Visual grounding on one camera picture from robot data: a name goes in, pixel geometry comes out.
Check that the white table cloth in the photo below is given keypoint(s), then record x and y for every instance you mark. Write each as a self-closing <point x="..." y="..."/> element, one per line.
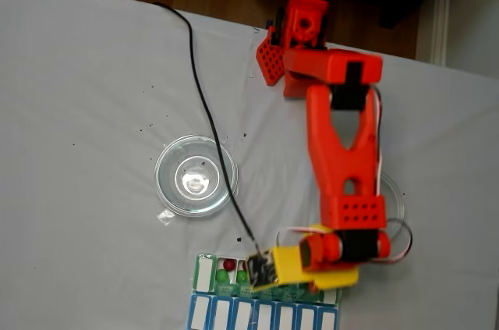
<point x="78" y="111"/>

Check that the clear glass bowl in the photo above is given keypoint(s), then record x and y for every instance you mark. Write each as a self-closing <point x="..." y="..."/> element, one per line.
<point x="171" y="158"/>
<point x="395" y="197"/>

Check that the camera board on yellow mount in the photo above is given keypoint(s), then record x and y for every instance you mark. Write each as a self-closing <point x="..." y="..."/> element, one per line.
<point x="263" y="269"/>

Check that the red pill ball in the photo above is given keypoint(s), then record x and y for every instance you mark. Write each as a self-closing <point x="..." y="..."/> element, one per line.
<point x="245" y="265"/>
<point x="228" y="265"/>

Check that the green pill ball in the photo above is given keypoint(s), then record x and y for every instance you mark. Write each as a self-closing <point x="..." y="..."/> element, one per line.
<point x="222" y="275"/>
<point x="241" y="276"/>

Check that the weekly pill organizer box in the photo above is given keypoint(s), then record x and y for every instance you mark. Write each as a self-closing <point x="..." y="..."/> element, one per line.
<point x="218" y="314"/>

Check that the white door trim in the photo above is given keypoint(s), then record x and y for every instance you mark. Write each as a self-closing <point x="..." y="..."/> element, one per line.
<point x="440" y="14"/>

